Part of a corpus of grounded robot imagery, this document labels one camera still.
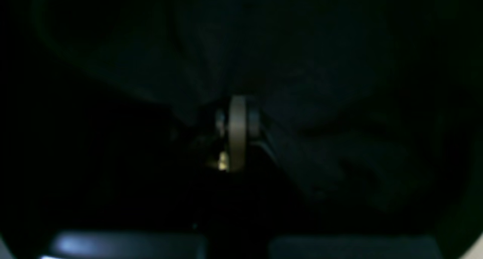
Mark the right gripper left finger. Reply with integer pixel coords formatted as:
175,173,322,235
206,96,248,173

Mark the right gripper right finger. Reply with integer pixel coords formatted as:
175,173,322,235
247,104,279,165

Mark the black t-shirt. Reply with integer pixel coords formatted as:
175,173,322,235
1,0,482,235

